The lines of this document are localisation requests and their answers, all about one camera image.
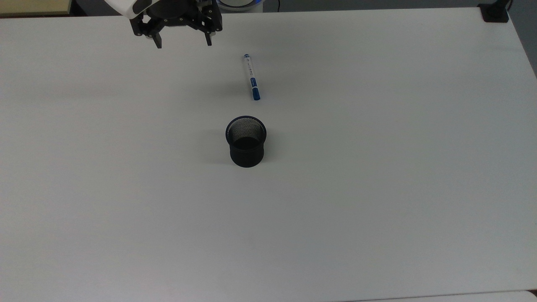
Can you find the blue and white marker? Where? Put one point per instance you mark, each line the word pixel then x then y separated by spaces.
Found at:
pixel 252 77

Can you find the black mesh pen cup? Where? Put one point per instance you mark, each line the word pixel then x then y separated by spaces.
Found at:
pixel 247 157

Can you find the black corner table clamp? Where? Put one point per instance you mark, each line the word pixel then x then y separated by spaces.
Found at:
pixel 495 14

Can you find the beige board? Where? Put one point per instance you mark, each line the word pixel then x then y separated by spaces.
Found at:
pixel 33 6

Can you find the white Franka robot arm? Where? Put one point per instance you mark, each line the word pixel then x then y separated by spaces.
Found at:
pixel 121 6

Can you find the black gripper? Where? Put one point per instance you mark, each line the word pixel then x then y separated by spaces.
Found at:
pixel 176 12

